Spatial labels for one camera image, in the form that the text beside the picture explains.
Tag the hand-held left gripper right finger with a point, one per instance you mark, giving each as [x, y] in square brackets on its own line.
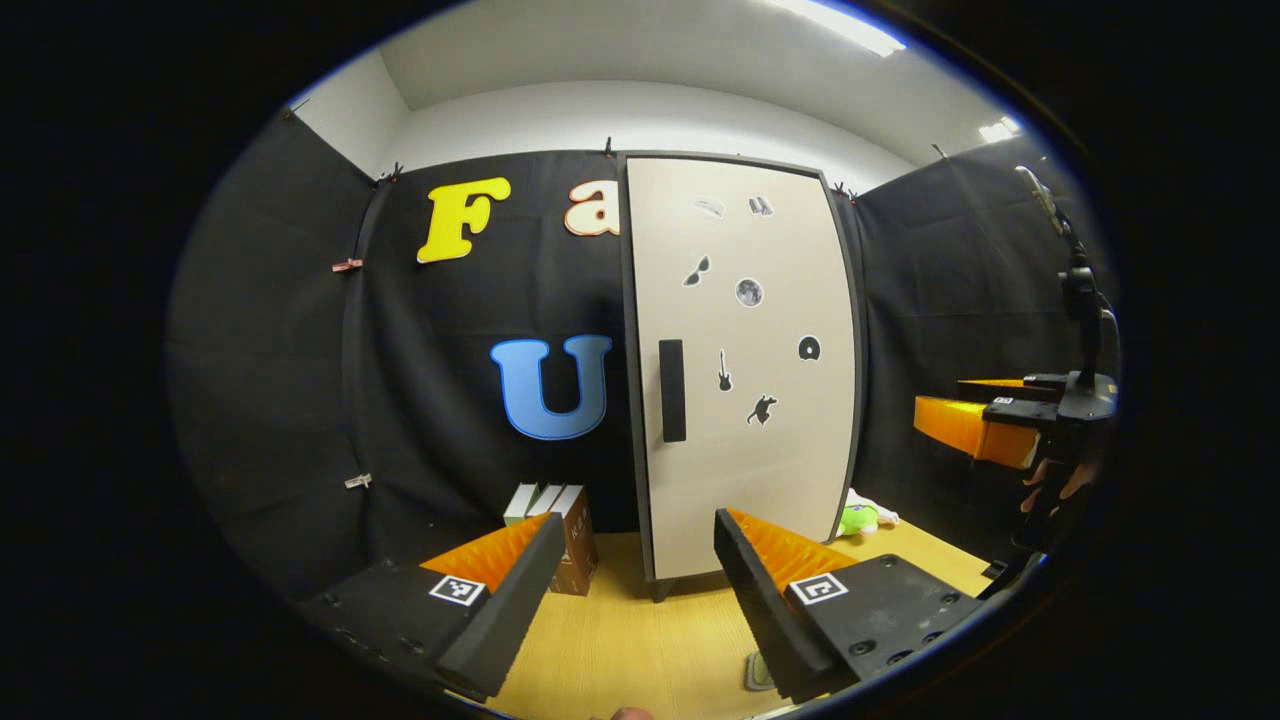
[765, 610]

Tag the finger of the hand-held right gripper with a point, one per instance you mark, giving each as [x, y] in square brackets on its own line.
[1010, 384]
[965, 425]

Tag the row of black cloth clips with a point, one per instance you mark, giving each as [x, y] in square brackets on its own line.
[607, 148]

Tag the white cloth clip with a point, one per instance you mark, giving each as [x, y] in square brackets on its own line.
[358, 481]

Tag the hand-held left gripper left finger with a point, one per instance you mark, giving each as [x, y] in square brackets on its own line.
[510, 610]

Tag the long ceiling light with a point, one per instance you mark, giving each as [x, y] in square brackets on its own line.
[840, 25]

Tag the grey coaster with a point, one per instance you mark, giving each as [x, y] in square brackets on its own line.
[757, 672]

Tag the red cloth clip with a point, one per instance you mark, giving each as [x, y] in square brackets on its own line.
[347, 265]

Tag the green and white book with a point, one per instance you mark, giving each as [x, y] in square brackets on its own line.
[518, 503]

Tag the small ceiling light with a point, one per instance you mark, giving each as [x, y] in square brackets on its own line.
[1000, 130]

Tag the green and white plush toy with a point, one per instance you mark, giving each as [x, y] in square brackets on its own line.
[858, 520]

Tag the thin brown book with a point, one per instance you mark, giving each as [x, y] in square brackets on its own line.
[545, 500]

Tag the black backdrop cloth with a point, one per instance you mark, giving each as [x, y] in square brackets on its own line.
[300, 400]

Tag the thick brown book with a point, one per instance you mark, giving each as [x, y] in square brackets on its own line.
[580, 550]

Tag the beige cabinet door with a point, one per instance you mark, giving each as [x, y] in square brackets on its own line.
[740, 470]

